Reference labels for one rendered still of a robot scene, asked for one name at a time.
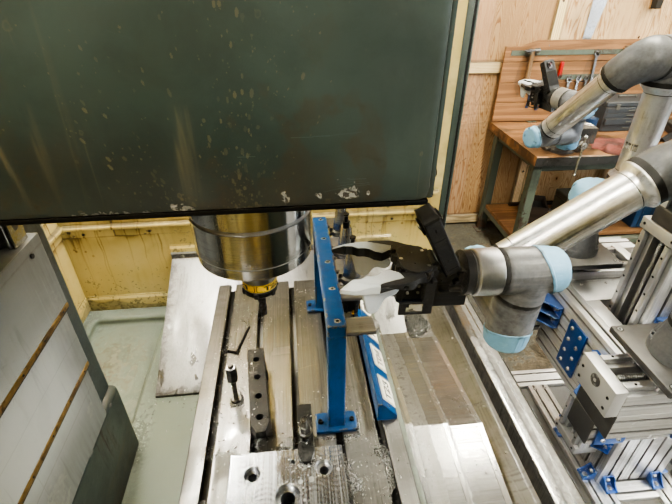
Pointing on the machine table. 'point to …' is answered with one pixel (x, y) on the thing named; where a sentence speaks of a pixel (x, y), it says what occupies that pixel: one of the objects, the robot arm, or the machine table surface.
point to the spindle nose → (252, 243)
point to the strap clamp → (305, 433)
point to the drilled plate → (337, 491)
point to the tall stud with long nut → (233, 382)
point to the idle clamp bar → (258, 393)
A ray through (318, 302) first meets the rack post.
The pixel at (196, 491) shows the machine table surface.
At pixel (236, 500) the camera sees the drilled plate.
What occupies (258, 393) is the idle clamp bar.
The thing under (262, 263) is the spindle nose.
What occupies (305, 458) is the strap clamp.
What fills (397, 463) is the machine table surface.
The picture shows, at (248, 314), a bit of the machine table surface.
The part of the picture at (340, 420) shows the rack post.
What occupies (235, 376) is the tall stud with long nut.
